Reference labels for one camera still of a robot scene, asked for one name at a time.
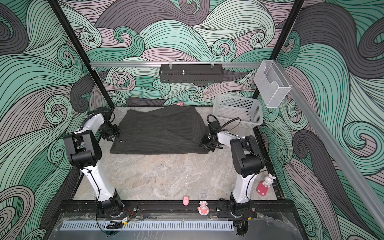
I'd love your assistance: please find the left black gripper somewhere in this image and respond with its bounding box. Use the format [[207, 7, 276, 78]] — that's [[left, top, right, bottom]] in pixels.
[[99, 123, 120, 142]]

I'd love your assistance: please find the dark grey striped shirt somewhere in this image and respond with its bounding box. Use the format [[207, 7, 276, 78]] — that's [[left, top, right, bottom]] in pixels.
[[110, 105, 209, 155]]

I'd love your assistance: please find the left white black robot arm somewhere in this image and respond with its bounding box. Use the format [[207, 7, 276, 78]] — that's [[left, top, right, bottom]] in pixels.
[[64, 107, 124, 218]]

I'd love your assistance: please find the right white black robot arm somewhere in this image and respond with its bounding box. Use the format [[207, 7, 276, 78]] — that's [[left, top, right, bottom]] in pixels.
[[200, 120, 265, 215]]

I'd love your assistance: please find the white plastic mesh basket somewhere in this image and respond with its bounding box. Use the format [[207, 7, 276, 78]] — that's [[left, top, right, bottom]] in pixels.
[[213, 95, 263, 129]]

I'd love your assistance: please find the small pink front toy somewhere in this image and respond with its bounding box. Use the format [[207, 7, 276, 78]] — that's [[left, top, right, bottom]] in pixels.
[[183, 196, 190, 206]]

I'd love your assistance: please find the pink white doll figure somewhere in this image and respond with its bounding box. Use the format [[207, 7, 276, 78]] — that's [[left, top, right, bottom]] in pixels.
[[197, 201, 210, 216]]

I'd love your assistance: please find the white bunny on pink stand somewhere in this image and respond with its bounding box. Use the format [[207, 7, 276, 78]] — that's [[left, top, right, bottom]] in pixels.
[[257, 174, 276, 197]]

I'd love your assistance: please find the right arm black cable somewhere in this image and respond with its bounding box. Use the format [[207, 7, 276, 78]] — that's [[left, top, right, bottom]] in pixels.
[[206, 113, 242, 133]]

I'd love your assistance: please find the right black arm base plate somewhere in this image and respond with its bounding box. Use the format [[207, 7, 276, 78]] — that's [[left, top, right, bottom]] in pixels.
[[216, 199, 256, 219]]

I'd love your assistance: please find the aluminium rear rail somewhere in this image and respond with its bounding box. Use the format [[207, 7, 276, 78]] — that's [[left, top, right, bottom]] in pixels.
[[90, 61, 261, 69]]

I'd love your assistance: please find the aluminium rail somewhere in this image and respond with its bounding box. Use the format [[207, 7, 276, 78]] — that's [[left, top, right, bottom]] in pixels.
[[279, 65, 384, 238], [90, 61, 261, 69]]

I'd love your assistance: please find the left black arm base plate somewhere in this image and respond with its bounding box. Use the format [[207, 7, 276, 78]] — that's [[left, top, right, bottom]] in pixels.
[[97, 201, 138, 219]]

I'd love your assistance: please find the black perforated wall shelf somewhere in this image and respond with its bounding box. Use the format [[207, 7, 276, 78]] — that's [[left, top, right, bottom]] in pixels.
[[159, 65, 224, 86]]

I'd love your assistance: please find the white slotted cable duct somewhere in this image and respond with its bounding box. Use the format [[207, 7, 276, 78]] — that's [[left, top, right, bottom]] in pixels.
[[59, 220, 235, 232]]

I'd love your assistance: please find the clear plastic wall holder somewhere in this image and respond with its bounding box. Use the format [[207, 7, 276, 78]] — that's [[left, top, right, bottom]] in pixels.
[[254, 60, 292, 108]]

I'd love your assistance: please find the aluminium right rail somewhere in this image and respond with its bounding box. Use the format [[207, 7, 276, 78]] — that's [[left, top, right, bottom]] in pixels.
[[279, 65, 384, 238]]

